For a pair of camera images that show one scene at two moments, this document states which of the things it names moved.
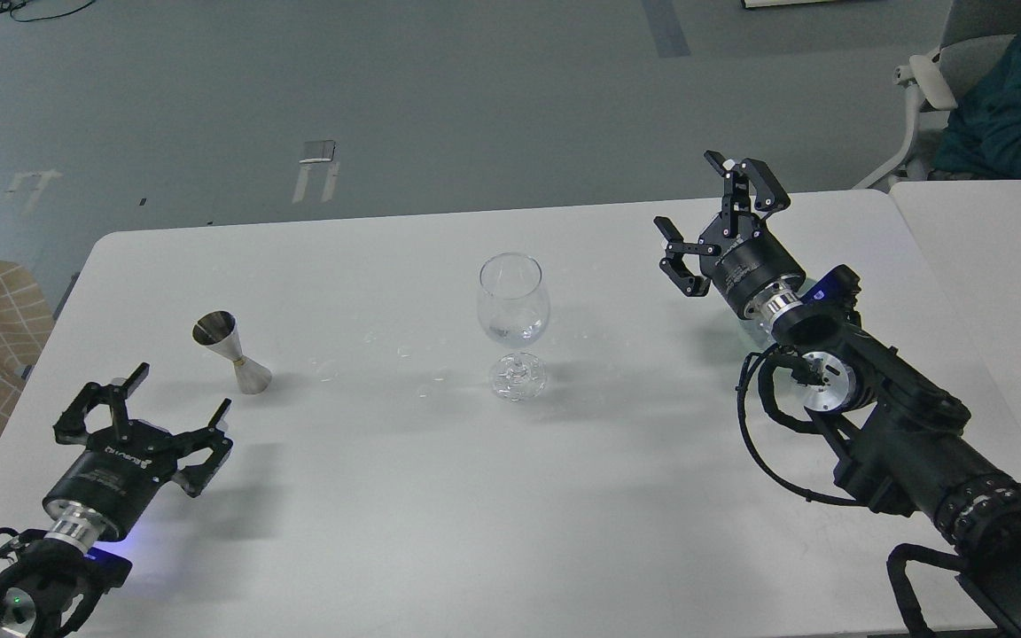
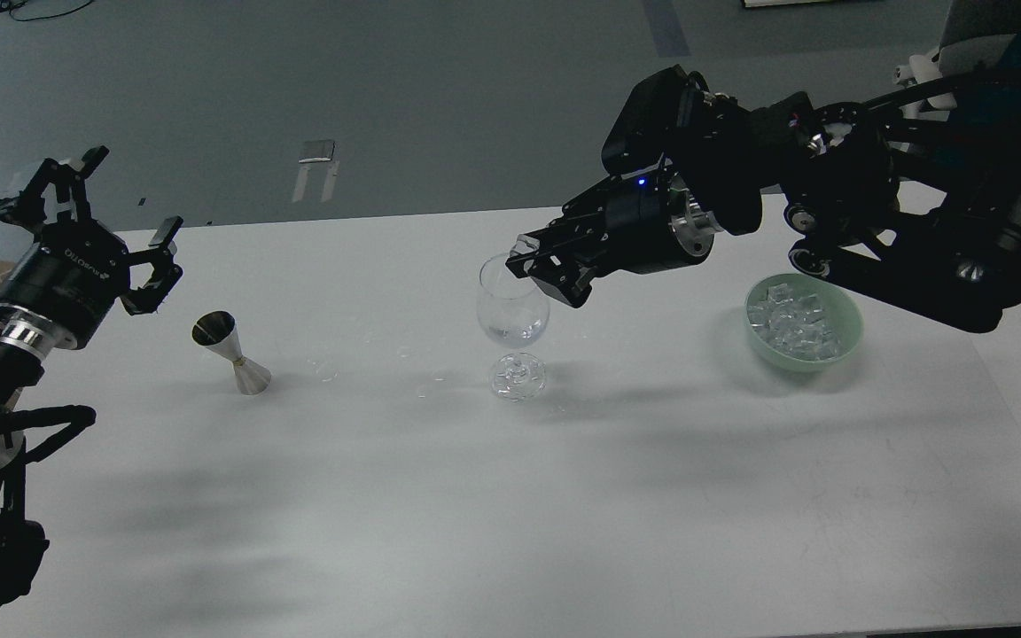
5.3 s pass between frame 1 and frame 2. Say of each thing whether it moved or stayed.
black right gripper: moved
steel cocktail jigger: stayed
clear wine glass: stayed
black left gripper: moved
